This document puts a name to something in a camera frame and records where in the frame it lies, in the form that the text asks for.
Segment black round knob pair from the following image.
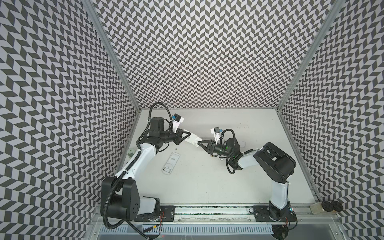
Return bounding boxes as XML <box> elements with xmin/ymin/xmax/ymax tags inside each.
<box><xmin>321</xmin><ymin>200</ymin><xmax>344</xmax><ymax>213</ymax></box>

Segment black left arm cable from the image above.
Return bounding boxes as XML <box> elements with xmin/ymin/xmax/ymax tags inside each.
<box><xmin>136</xmin><ymin>101</ymin><xmax>175</xmax><ymax>151</ymax></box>

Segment aluminium corner post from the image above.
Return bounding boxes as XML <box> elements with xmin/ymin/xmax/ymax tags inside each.
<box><xmin>82</xmin><ymin>0</ymin><xmax>141</xmax><ymax>112</ymax></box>
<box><xmin>277</xmin><ymin>1</ymin><xmax>346</xmax><ymax>112</ymax></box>

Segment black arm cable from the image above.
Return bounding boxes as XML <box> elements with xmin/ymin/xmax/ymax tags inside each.
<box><xmin>136</xmin><ymin>101</ymin><xmax>175</xmax><ymax>151</ymax></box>
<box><xmin>220</xmin><ymin>128</ymin><xmax>259</xmax><ymax>175</ymax></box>

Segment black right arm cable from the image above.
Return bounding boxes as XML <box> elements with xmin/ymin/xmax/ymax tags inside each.
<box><xmin>220</xmin><ymin>128</ymin><xmax>259</xmax><ymax>175</ymax></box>

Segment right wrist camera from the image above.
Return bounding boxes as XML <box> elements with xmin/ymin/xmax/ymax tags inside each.
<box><xmin>211</xmin><ymin>127</ymin><xmax>223</xmax><ymax>145</ymax></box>

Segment aluminium corner post left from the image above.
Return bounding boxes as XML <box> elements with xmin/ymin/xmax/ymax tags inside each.
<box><xmin>82</xmin><ymin>0</ymin><xmax>141</xmax><ymax>112</ymax></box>

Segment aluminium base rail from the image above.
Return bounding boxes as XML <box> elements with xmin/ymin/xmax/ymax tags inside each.
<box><xmin>89</xmin><ymin>203</ymin><xmax>343</xmax><ymax>229</ymax></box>

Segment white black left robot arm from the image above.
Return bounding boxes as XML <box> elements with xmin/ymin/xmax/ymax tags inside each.
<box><xmin>101</xmin><ymin>114</ymin><xmax>191</xmax><ymax>229</ymax></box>

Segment white remote green buttons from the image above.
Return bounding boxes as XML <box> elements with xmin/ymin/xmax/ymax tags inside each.
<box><xmin>183</xmin><ymin>133</ymin><xmax>202</xmax><ymax>148</ymax></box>

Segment aluminium corner post right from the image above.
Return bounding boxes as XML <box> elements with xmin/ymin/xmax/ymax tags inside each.
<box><xmin>277</xmin><ymin>1</ymin><xmax>346</xmax><ymax>112</ymax></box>

